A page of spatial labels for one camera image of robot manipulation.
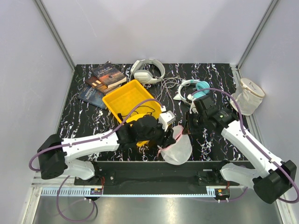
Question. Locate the blue bottom book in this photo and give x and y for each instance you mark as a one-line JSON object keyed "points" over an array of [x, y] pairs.
{"points": [[90, 95]]}

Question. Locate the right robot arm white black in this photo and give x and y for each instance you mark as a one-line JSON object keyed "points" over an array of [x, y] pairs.
{"points": [[270, 177]]}

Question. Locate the dark brown middle book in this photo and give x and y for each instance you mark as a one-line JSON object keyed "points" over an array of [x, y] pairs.
{"points": [[95, 83]]}

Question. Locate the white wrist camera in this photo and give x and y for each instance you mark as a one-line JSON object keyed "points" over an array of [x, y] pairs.
{"points": [[193, 109], [166, 119]]}

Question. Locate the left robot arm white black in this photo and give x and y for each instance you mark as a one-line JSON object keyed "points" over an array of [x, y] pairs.
{"points": [[58, 156]]}

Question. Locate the white pink mesh laundry bag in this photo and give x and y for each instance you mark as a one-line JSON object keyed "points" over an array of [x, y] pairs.
{"points": [[180, 152]]}

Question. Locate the aluminium slotted front rail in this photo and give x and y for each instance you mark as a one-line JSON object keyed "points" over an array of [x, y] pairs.
{"points": [[198, 191]]}

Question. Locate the right aluminium frame post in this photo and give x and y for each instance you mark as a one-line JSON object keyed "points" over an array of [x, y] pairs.
{"points": [[266, 16]]}

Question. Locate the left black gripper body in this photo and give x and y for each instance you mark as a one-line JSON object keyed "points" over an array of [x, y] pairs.
{"points": [[158, 135]]}

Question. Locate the left aluminium frame post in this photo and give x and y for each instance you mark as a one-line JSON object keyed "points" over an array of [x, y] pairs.
{"points": [[51, 26]]}

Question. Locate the white over-ear headphones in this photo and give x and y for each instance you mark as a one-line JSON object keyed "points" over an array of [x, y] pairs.
{"points": [[145, 76]]}

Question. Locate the white mesh cylinder laundry bag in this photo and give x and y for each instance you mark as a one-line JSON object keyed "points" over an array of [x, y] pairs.
{"points": [[248, 96]]}

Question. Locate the aluminium frame post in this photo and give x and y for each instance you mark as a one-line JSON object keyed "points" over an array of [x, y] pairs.
{"points": [[51, 26], [266, 16]]}

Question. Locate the yellow plastic tray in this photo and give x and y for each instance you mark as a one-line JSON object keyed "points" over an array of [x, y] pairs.
{"points": [[127, 99]]}

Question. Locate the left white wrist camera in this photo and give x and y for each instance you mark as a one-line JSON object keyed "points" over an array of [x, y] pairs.
{"points": [[166, 119]]}

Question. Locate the Tale of Two Cities book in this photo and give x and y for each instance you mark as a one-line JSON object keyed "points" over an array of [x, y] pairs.
{"points": [[108, 75]]}

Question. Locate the teal white cat-ear headphones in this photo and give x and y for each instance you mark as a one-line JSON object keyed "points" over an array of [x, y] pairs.
{"points": [[188, 87]]}

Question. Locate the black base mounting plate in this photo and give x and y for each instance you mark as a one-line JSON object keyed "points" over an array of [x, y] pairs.
{"points": [[157, 175]]}

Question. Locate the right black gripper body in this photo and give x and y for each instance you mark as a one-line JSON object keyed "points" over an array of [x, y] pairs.
{"points": [[196, 122]]}

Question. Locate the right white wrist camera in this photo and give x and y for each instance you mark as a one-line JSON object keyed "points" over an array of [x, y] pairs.
{"points": [[193, 109]]}

